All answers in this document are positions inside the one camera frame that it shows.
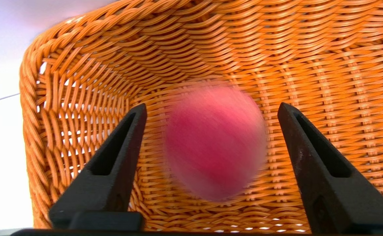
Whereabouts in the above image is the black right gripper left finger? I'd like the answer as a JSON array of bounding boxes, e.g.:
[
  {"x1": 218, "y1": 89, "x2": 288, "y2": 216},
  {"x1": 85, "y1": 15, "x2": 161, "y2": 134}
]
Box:
[{"x1": 49, "y1": 104, "x2": 147, "y2": 228}]

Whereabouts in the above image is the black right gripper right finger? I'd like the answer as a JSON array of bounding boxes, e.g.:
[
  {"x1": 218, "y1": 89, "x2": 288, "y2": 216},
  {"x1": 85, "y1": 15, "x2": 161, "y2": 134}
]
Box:
[{"x1": 278, "y1": 102, "x2": 383, "y2": 234}]

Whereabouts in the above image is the red peach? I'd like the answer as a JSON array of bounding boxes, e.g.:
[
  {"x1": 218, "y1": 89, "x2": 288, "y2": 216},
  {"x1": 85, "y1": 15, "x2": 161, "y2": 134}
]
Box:
[{"x1": 164, "y1": 86, "x2": 267, "y2": 202}]

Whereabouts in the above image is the orange wicker basket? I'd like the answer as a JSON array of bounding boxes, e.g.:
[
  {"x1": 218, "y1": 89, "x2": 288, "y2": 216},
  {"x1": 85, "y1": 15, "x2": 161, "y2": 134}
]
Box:
[{"x1": 19, "y1": 0, "x2": 383, "y2": 234}]

